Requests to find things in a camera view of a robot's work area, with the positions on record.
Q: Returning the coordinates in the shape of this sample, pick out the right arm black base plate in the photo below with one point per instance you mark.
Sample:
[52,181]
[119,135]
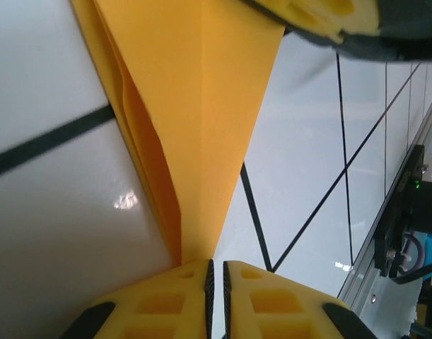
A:
[410,166]

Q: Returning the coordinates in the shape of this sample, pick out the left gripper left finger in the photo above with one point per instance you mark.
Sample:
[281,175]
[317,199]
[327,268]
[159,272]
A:
[159,307]

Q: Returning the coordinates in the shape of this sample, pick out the orange paper sheet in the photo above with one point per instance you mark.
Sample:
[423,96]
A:
[208,106]

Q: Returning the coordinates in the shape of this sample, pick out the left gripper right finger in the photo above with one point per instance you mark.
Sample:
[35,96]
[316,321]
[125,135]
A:
[279,307]

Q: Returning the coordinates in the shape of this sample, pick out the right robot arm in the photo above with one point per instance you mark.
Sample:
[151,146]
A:
[431,205]

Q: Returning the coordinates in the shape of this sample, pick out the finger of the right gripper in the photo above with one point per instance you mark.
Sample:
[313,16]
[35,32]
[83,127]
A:
[406,35]
[307,8]

